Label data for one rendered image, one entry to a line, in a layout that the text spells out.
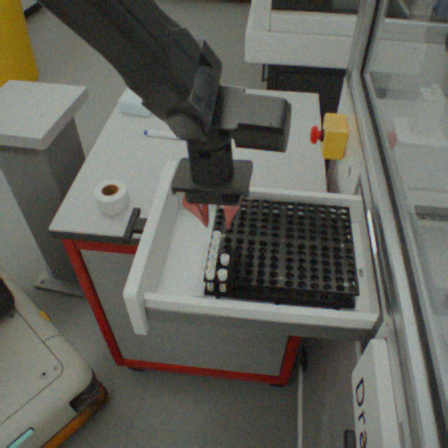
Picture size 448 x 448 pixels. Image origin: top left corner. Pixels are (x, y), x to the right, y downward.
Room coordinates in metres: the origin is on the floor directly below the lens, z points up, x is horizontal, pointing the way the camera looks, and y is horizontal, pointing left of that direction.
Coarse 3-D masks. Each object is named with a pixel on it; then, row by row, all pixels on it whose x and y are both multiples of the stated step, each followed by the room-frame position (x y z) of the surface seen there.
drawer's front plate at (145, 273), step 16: (160, 192) 0.51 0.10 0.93; (160, 208) 0.47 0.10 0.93; (176, 208) 0.55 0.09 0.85; (160, 224) 0.45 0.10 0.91; (144, 240) 0.40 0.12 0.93; (160, 240) 0.44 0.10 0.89; (144, 256) 0.37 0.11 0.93; (160, 256) 0.43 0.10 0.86; (144, 272) 0.35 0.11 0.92; (160, 272) 0.41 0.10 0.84; (128, 288) 0.32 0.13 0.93; (144, 288) 0.34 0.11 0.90; (128, 304) 0.31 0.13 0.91; (144, 304) 0.33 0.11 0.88; (144, 320) 0.31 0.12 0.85
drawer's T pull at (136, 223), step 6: (132, 210) 0.48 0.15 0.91; (138, 210) 0.48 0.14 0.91; (132, 216) 0.47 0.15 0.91; (138, 216) 0.48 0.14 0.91; (132, 222) 0.46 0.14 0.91; (138, 222) 0.46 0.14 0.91; (144, 222) 0.46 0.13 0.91; (126, 228) 0.44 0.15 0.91; (132, 228) 0.44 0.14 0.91; (138, 228) 0.44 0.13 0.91; (144, 228) 0.44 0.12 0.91; (126, 234) 0.43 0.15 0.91; (132, 234) 0.44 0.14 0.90; (126, 240) 0.42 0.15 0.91
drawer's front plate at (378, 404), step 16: (368, 352) 0.24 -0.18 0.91; (384, 352) 0.23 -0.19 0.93; (368, 368) 0.22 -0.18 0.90; (384, 368) 0.21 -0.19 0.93; (352, 384) 0.23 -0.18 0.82; (368, 384) 0.20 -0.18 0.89; (384, 384) 0.19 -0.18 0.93; (368, 400) 0.18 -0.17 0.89; (384, 400) 0.17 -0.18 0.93; (368, 416) 0.17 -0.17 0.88; (384, 416) 0.15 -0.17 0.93; (368, 432) 0.15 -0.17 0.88; (384, 432) 0.13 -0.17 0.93
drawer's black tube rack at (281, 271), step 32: (256, 224) 0.46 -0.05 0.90; (288, 224) 0.49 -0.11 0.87; (320, 224) 0.46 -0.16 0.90; (256, 256) 0.40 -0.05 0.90; (288, 256) 0.40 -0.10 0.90; (320, 256) 0.40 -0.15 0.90; (352, 256) 0.40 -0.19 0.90; (256, 288) 0.36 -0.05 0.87; (288, 288) 0.34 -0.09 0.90; (320, 288) 0.34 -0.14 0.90; (352, 288) 0.36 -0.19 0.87
